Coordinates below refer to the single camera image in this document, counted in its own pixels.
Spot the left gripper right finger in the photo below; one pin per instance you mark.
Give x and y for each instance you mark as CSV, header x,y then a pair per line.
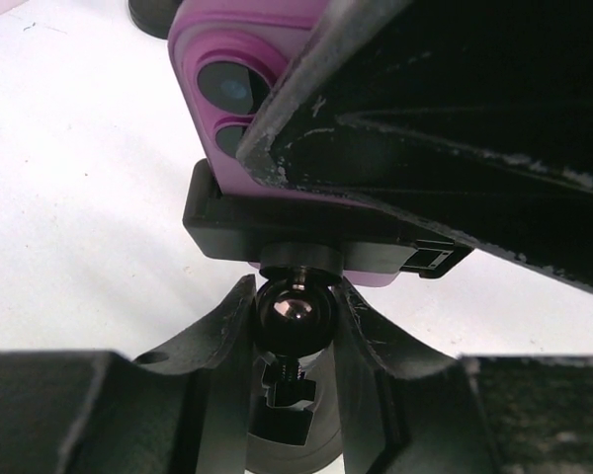
x,y
407,408

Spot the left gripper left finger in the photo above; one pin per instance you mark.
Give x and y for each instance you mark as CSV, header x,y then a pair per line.
x,y
182,407

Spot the black phone stand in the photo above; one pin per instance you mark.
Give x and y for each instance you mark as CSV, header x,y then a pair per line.
x,y
295,422
153,17

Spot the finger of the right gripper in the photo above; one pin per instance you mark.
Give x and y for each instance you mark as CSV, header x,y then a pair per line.
x,y
473,119

